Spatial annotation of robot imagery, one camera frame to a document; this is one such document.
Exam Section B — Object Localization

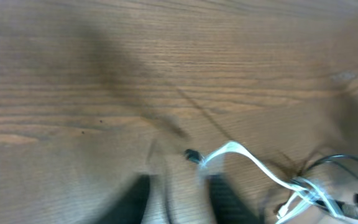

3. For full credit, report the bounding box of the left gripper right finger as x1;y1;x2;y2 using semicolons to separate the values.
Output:
207;174;260;224

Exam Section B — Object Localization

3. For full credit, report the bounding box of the thin black cable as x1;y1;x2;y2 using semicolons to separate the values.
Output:
183;148;358;215

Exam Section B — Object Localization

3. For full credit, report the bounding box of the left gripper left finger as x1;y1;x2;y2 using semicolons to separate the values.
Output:
94;174;151;224

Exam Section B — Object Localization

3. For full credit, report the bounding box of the white cable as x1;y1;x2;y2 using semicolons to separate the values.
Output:
199;141;358;224

